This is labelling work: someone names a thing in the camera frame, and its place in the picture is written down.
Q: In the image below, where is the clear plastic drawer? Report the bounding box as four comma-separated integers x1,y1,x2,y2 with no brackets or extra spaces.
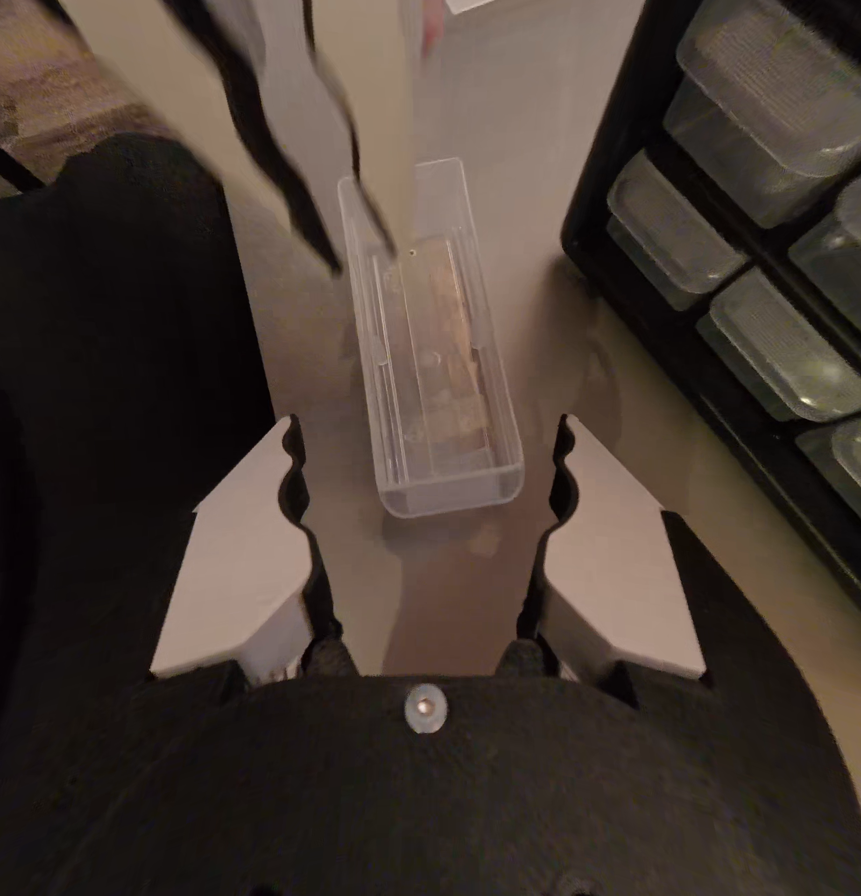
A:
337,157,526,520

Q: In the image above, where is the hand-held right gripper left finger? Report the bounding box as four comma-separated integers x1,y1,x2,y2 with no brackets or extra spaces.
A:
149,413,344,686

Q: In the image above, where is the black drawer cabinet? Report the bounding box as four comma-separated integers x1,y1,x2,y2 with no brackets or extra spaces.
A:
560,0,861,631

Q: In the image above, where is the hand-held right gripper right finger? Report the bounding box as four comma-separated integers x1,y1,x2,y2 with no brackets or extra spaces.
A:
516,413,706,681

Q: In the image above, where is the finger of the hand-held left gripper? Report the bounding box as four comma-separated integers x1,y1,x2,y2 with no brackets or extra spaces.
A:
161,0,345,276
262,0,398,259

